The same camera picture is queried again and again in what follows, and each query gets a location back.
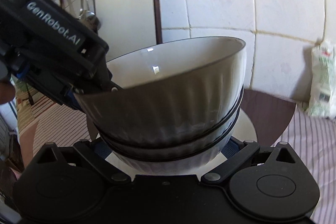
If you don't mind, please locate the white sun plate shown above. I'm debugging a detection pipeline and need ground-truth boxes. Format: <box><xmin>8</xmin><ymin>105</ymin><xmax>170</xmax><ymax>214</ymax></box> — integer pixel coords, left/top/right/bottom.
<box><xmin>106</xmin><ymin>110</ymin><xmax>257</xmax><ymax>179</ymax></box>

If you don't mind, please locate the white ribbed bowl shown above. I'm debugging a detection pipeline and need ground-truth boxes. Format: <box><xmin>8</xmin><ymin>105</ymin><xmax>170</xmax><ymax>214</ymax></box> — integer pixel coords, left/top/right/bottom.
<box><xmin>106</xmin><ymin>110</ymin><xmax>241</xmax><ymax>178</ymax></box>
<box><xmin>99</xmin><ymin>88</ymin><xmax>244</xmax><ymax>149</ymax></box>
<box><xmin>76</xmin><ymin>36</ymin><xmax>247</xmax><ymax>142</ymax></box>

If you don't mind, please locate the person left hand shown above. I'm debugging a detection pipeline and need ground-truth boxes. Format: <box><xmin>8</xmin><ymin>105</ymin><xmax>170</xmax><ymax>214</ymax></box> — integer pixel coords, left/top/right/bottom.
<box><xmin>0</xmin><ymin>80</ymin><xmax>15</xmax><ymax>105</ymax></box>

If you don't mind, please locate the striped pink table mat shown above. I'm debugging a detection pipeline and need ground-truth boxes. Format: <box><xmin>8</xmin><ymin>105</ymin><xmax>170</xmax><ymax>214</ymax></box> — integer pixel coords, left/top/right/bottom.
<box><xmin>13</xmin><ymin>91</ymin><xmax>335</xmax><ymax>223</ymax></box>

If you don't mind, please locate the red striped cloth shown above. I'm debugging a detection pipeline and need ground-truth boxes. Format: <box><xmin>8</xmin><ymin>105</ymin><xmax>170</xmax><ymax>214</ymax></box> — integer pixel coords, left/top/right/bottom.
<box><xmin>15</xmin><ymin>80</ymin><xmax>56</xmax><ymax>131</ymax></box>

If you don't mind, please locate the steel ladle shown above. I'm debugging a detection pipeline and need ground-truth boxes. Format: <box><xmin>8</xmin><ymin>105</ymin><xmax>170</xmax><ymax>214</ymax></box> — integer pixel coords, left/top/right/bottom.
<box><xmin>79</xmin><ymin>0</ymin><xmax>100</xmax><ymax>33</ymax></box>

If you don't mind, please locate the white cutting board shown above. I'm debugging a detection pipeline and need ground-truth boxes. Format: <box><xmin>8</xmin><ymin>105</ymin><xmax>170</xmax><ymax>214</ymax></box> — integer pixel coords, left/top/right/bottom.
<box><xmin>94</xmin><ymin>0</ymin><xmax>162</xmax><ymax>61</ymax></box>

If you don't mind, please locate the white salt bag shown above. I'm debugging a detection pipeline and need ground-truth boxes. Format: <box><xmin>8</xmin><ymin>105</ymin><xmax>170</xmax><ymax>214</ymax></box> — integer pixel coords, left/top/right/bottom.
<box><xmin>306</xmin><ymin>40</ymin><xmax>335</xmax><ymax>119</ymax></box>

